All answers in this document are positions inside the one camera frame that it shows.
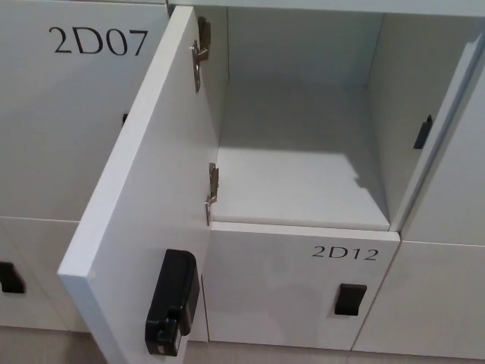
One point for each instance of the silver door hinge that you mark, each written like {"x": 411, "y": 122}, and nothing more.
{"x": 201, "y": 49}
{"x": 212, "y": 191}

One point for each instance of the white open cabinet compartment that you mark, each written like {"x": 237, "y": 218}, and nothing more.
{"x": 303, "y": 125}

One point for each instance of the white cabinet door 2D12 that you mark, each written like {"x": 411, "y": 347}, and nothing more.
{"x": 288, "y": 288}

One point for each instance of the black lock box on door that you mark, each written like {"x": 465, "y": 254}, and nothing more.
{"x": 175, "y": 303}

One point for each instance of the white cabinet door 2D07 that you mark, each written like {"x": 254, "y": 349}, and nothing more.
{"x": 60, "y": 125}

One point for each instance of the black lock strike plate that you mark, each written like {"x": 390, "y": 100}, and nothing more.
{"x": 422, "y": 132}

